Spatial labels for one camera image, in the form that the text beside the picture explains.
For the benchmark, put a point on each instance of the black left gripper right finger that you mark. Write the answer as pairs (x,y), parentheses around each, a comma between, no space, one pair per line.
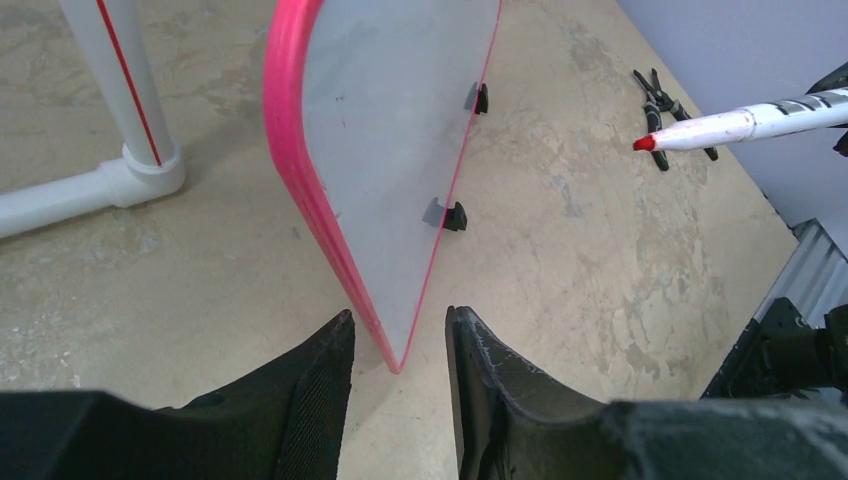
(512,420)

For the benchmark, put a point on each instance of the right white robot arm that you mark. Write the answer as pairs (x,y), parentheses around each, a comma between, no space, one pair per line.
(795,346)

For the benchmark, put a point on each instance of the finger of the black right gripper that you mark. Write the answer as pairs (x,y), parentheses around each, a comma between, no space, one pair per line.
(831,83)

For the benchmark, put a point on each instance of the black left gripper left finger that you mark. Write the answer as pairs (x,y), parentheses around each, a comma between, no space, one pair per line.
(283,420)

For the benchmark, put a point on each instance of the black whiteboard foot right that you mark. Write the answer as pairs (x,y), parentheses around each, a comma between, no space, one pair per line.
(481,102)

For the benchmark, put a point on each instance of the white pvc pipe frame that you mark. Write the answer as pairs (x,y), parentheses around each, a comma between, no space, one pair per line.
(82,124)

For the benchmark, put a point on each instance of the red whiteboard marker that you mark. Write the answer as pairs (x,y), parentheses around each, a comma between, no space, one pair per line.
(754,122)

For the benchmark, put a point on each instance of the black whiteboard foot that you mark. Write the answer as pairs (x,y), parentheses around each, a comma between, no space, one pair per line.
(481,102)
(455,218)

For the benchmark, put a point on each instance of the black whiteboard foot left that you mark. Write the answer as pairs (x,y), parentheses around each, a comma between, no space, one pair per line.
(455,218)

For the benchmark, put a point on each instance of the red framed whiteboard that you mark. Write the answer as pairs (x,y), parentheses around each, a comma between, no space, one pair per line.
(367,109)

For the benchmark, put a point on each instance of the aluminium table frame rail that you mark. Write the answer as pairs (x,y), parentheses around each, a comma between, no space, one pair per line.
(814,278)

